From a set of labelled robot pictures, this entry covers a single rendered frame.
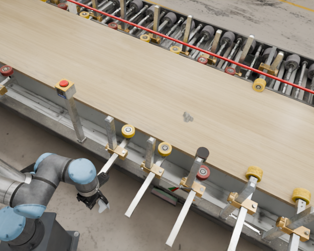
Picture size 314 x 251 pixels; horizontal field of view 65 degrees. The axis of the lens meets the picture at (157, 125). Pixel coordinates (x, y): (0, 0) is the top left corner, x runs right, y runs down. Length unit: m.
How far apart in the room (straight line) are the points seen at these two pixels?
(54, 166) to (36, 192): 0.10
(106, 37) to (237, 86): 1.12
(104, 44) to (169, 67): 0.57
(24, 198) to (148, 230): 1.39
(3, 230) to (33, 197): 0.51
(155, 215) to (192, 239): 0.35
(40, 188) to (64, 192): 1.42
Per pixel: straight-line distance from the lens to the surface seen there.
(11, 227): 1.43
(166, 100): 1.66
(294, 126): 1.83
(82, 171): 0.93
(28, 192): 0.96
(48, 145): 2.64
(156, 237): 2.18
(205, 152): 1.19
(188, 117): 1.58
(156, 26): 2.19
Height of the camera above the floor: 2.13
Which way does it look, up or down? 54 degrees down
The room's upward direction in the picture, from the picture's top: 7 degrees clockwise
